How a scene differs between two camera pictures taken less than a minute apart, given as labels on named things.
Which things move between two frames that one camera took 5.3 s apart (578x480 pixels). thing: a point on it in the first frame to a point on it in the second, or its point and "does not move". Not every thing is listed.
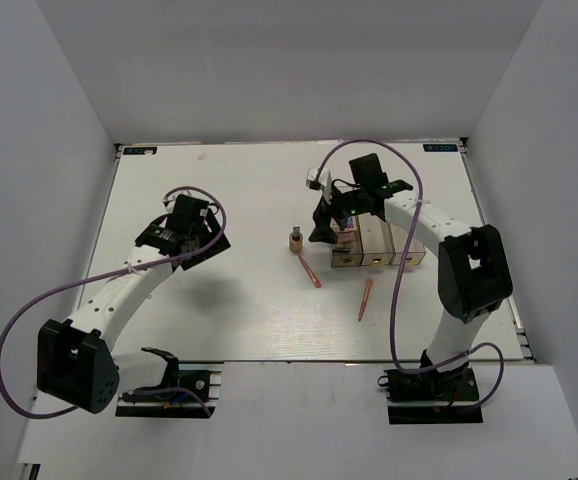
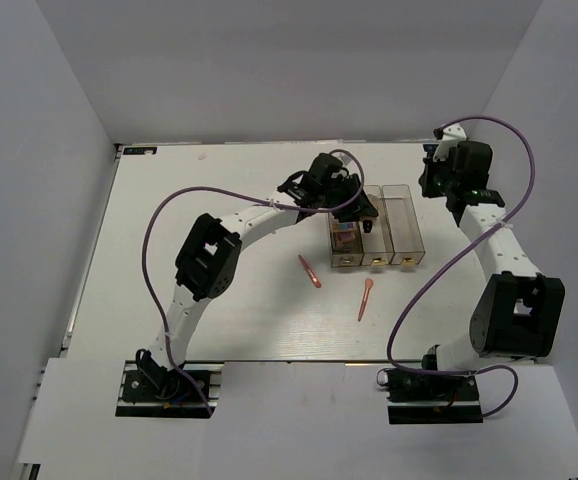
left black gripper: [216, 242] to [357, 209]
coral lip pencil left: [316, 282] does not move
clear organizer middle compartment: [377, 241] does not move
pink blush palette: [346, 237] does not move
